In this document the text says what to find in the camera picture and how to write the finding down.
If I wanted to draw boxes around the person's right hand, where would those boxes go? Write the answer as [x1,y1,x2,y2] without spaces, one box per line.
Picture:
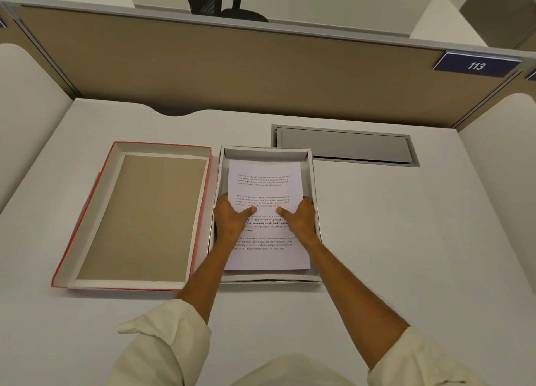
[276,196,317,246]

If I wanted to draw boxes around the person's left hand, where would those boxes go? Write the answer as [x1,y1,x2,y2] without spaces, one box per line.
[213,193,258,245]

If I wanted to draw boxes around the printed white paper sheets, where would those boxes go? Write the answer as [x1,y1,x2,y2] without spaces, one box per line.
[224,159,311,272]

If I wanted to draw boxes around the person's right forearm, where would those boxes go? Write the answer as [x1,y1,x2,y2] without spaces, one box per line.
[296,236,410,373]

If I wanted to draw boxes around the person's left forearm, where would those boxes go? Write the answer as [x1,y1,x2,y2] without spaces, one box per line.
[178,236,238,326]

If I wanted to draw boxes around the white cardboard box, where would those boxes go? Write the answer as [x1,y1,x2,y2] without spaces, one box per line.
[207,145,323,283]

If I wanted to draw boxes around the red cardboard box lid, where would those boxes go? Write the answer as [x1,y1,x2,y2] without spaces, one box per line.
[52,141,212,291]

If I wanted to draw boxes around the beige desk partition panel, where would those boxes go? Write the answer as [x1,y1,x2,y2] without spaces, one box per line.
[3,1,524,131]

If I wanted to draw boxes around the person's cream shirt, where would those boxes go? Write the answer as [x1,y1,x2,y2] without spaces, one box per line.
[107,301,500,386]

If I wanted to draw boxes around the black office chair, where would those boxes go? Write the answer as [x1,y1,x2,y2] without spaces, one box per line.
[181,0,269,23]

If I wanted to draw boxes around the blue number sign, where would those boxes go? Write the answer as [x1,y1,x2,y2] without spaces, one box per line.
[432,52,522,78]

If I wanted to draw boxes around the grey desk cable cover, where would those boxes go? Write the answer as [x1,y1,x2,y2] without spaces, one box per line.
[271,124,419,168]

